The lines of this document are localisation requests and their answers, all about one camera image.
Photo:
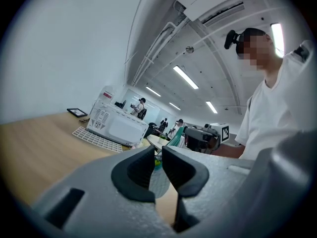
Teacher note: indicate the black draped office chair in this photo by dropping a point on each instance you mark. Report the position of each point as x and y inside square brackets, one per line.
[120, 104]

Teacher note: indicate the person's white T-shirt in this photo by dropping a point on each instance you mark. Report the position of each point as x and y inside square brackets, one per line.
[270, 118]

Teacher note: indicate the artificial flower bouquet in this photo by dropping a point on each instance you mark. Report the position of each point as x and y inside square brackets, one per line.
[136, 146]

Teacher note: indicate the black picture frame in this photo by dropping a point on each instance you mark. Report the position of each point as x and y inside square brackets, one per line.
[77, 112]

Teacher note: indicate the white air conditioner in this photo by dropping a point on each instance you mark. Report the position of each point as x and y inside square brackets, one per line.
[208, 1]

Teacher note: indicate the black eyeglasses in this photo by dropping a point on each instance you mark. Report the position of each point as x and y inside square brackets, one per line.
[84, 120]

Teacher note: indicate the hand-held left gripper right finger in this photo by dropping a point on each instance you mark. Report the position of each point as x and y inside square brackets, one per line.
[210, 177]

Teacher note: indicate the long ceiling light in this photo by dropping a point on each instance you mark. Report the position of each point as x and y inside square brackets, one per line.
[277, 40]
[185, 77]
[211, 107]
[174, 106]
[153, 91]

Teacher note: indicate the round smoke detector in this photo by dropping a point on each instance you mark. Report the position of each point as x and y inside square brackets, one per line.
[189, 49]

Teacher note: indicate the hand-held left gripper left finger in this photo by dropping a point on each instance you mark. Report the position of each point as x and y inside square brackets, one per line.
[99, 195]

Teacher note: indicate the person's right forearm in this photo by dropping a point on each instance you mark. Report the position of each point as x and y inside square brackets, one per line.
[227, 151]

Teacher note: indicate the person's head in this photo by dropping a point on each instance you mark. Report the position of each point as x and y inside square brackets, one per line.
[257, 48]

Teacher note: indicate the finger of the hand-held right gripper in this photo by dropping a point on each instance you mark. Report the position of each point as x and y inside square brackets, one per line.
[195, 137]

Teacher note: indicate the white lattice rack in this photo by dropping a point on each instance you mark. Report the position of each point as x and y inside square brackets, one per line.
[96, 140]

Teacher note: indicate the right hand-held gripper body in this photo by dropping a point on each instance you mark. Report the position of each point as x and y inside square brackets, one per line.
[223, 133]

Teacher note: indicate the black head-mounted camera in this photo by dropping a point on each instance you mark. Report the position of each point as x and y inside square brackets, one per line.
[231, 40]

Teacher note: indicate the clear water bottle red label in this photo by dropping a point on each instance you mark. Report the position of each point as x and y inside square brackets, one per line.
[107, 93]

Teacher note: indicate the white microwave oven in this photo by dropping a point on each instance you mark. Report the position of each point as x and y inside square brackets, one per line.
[119, 128]

